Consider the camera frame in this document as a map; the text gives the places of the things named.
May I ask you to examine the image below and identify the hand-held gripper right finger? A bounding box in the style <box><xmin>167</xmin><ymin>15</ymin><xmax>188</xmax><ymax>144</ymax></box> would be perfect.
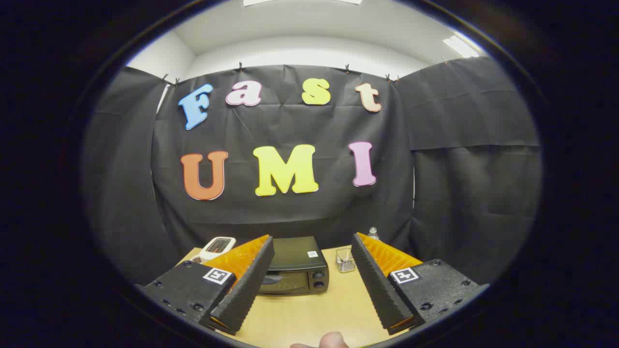
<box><xmin>351</xmin><ymin>232</ymin><xmax>489</xmax><ymax>335</ymax></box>

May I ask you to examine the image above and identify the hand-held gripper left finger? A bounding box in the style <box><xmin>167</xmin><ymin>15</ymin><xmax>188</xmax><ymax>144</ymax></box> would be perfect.
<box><xmin>137</xmin><ymin>235</ymin><xmax>275</xmax><ymax>336</ymax></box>

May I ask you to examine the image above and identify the black toaster oven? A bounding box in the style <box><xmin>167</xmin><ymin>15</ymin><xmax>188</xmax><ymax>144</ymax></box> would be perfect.
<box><xmin>258</xmin><ymin>236</ymin><xmax>330</xmax><ymax>296</ymax></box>

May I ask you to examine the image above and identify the white pop-up toaster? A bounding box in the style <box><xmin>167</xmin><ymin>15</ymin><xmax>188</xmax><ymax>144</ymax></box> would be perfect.
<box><xmin>199</xmin><ymin>236</ymin><xmax>236</xmax><ymax>264</ymax></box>

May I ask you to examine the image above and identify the black backdrop cloth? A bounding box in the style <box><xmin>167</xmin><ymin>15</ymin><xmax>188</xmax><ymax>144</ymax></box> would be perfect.
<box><xmin>82</xmin><ymin>57</ymin><xmax>542</xmax><ymax>286</ymax></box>

